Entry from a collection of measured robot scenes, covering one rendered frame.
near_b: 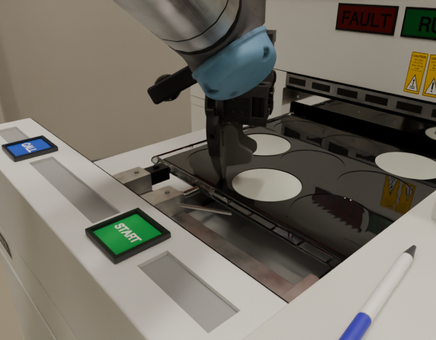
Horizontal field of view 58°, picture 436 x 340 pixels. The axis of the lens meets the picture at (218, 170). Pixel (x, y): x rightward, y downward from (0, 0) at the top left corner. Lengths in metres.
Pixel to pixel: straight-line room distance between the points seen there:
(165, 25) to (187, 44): 0.03
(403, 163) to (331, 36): 0.30
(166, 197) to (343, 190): 0.25
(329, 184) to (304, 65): 0.38
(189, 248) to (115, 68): 2.26
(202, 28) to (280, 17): 0.64
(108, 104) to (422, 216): 2.33
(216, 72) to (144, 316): 0.19
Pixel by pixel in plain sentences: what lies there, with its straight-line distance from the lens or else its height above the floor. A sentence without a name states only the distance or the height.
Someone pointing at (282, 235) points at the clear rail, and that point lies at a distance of 0.47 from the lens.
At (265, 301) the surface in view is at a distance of 0.30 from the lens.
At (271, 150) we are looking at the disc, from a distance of 0.69.
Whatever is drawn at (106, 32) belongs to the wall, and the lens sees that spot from 2.53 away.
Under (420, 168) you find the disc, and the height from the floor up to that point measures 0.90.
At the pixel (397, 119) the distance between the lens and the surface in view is 0.79.
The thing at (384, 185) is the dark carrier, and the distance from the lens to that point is 0.62.
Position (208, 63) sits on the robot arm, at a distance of 0.33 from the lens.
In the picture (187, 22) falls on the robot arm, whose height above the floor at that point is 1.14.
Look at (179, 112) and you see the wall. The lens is 2.76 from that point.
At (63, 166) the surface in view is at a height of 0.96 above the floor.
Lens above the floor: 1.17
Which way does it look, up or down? 26 degrees down
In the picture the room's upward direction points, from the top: straight up
